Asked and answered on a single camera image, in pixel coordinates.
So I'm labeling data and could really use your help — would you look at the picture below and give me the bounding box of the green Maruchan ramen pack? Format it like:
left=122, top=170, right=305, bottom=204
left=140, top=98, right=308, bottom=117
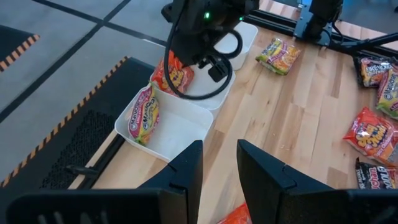
left=127, top=82, right=161, bottom=146
left=255, top=37, right=302, bottom=76
left=375, top=67, right=398, bottom=121

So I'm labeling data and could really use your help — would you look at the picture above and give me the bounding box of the black hazard-striped floor mat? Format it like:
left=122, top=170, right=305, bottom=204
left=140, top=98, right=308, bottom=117
left=0, top=55, right=156, bottom=200
left=0, top=24, right=41, bottom=73

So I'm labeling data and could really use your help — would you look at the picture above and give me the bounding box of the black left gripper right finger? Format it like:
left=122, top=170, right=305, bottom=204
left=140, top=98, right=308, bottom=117
left=236, top=139, right=398, bottom=224

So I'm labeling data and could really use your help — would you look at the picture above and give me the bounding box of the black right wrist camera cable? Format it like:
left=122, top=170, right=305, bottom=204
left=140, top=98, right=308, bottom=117
left=163, top=9, right=244, bottom=101

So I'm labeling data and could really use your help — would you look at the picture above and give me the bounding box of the red Spicy Noods ramen pack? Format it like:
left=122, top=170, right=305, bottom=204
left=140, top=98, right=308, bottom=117
left=343, top=107, right=398, bottom=167
left=151, top=49, right=195, bottom=98
left=217, top=202, right=252, bottom=224

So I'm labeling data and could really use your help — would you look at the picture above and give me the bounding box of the black Fire Noodle ramen pack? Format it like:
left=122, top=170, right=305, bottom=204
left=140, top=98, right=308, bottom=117
left=354, top=157, right=398, bottom=190
left=353, top=55, right=398, bottom=88

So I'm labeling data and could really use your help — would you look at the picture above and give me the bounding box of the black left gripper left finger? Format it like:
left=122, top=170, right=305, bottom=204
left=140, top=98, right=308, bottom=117
left=6, top=139, right=205, bottom=224

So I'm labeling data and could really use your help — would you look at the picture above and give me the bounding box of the white plastic bin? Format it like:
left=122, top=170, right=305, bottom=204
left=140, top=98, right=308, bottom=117
left=149, top=62, right=236, bottom=119
left=214, top=21, right=259, bottom=71
left=114, top=83, right=215, bottom=163

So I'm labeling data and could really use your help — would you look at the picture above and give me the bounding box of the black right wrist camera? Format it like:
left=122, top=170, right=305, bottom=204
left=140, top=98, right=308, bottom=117
left=198, top=54, right=233, bottom=83

